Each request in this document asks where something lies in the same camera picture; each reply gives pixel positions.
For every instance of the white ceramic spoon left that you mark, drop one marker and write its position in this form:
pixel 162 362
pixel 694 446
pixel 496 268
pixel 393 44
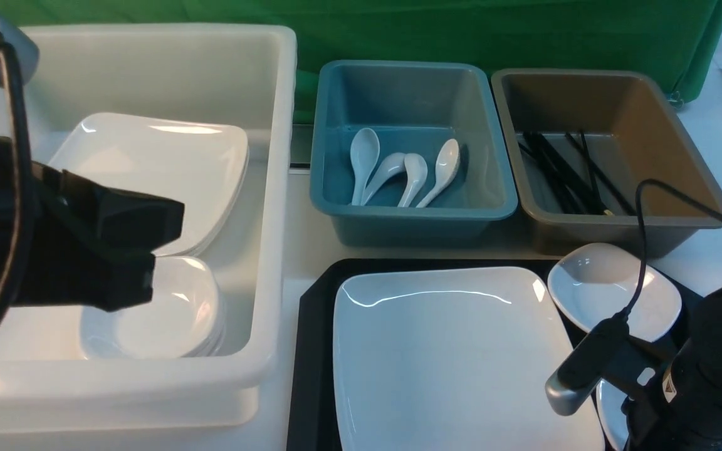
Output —
pixel 364 154

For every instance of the stacked white small bowl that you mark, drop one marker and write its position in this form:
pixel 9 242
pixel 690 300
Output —
pixel 186 318

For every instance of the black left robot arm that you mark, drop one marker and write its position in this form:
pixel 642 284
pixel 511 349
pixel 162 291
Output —
pixel 92 244

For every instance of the teal plastic bin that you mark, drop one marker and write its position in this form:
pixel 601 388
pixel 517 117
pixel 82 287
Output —
pixel 413 107

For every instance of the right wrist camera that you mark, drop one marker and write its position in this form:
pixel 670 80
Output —
pixel 569 386

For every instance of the top stacked white square plate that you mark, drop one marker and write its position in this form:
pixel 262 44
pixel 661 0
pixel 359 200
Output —
pixel 198 164

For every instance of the black chopsticks in bin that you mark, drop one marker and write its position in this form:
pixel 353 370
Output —
pixel 574 193

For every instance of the white small dish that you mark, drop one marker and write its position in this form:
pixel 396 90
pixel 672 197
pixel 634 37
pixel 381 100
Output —
pixel 597 280
pixel 609 401

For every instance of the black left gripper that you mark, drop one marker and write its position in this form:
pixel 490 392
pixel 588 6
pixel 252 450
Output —
pixel 94 245

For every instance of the green backdrop cloth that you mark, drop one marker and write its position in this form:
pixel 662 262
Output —
pixel 672 42

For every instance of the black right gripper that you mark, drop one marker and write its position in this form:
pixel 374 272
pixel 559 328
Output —
pixel 673 401

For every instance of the large white plastic tub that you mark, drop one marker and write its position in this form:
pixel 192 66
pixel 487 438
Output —
pixel 224 74

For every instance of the white ceramic spoon middle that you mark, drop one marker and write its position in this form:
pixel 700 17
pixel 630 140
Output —
pixel 390 166

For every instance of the black serving tray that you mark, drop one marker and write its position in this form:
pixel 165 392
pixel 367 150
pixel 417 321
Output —
pixel 313 414

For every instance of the large white rice plate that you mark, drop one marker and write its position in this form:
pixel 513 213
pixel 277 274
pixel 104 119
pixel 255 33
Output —
pixel 455 359

